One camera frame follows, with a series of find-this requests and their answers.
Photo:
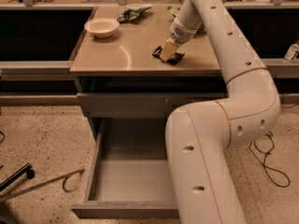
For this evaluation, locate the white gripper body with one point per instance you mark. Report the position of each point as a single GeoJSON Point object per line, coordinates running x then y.
{"type": "Point", "coordinates": [183, 33]}

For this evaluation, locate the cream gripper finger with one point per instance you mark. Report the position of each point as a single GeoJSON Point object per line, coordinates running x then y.
{"type": "Point", "coordinates": [170, 47]}

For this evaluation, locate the black rxbar chocolate bar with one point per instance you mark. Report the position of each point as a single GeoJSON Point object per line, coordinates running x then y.
{"type": "Point", "coordinates": [173, 60]}

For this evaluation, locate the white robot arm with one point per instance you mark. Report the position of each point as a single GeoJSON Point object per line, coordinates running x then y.
{"type": "Point", "coordinates": [197, 134]}

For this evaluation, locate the grey drawer cabinet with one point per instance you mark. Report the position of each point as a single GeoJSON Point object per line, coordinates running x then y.
{"type": "Point", "coordinates": [124, 62]}

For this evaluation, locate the closed grey top drawer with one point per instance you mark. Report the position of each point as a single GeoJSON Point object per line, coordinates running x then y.
{"type": "Point", "coordinates": [137, 105]}

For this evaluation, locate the open grey middle drawer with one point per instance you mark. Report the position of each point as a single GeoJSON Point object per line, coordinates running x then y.
{"type": "Point", "coordinates": [129, 176]}

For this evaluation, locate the bright green chip bag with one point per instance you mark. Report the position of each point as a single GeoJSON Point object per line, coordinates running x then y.
{"type": "Point", "coordinates": [175, 10]}

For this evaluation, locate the dark green snack bag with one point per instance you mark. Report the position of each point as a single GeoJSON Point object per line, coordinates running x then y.
{"type": "Point", "coordinates": [131, 14]}

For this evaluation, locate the white bowl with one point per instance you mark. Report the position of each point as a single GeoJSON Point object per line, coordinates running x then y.
{"type": "Point", "coordinates": [102, 27]}

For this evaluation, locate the clear plastic bottle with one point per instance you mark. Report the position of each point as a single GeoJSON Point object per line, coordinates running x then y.
{"type": "Point", "coordinates": [292, 51]}

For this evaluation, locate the metal rod with hook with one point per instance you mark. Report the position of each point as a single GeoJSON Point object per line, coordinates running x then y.
{"type": "Point", "coordinates": [39, 186]}

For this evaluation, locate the black stand leg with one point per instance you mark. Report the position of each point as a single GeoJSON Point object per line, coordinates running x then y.
{"type": "Point", "coordinates": [25, 170]}

